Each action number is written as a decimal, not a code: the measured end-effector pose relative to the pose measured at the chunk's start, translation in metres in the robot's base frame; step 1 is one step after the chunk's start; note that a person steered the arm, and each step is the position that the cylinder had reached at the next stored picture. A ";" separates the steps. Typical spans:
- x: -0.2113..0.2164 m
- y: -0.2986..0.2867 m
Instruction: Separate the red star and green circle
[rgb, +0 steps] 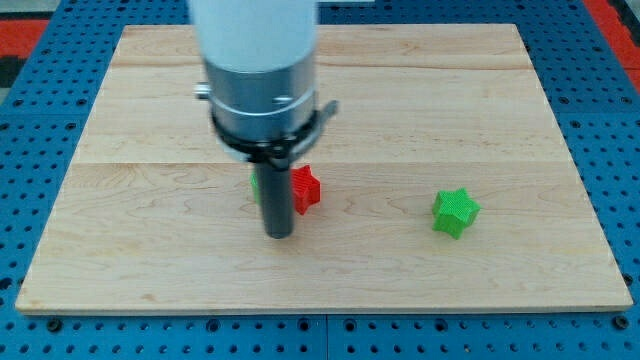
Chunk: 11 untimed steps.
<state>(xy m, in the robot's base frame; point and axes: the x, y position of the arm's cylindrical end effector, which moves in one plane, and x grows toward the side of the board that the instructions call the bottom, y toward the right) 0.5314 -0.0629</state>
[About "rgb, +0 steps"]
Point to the red star block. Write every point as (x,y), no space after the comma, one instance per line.
(306,189)

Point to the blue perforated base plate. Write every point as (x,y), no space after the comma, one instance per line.
(42,116)

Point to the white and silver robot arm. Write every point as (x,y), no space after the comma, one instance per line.
(259,58)

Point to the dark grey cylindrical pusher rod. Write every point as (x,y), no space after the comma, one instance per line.
(276,200)

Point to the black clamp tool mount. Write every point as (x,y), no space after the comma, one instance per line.
(282,152)

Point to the light wooden board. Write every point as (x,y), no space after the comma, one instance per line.
(154,218)

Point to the green circle block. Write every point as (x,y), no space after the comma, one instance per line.
(255,188)

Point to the green star block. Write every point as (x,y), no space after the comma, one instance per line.
(454,211)

